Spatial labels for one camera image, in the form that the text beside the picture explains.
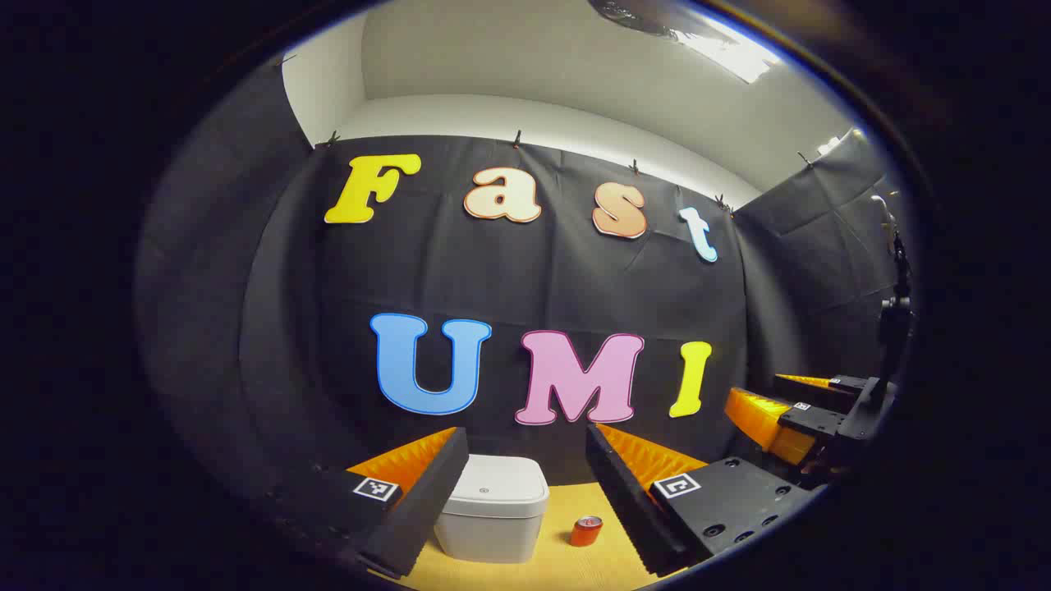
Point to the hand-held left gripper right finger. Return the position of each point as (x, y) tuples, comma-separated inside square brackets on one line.
[(628, 509)]

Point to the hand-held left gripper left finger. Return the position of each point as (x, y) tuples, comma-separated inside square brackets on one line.
[(427, 501)]

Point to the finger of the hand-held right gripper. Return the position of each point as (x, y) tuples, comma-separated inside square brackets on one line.
[(821, 394), (809, 420)]

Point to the red pop can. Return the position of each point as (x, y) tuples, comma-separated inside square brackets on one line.
[(586, 533)]

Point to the white desktop garbage bin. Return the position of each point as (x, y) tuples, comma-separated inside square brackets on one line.
[(493, 509)]

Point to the black backdrop cloth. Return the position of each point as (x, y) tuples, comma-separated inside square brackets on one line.
[(493, 271)]

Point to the ceiling light panel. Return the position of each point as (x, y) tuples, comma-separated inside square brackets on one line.
[(731, 53)]

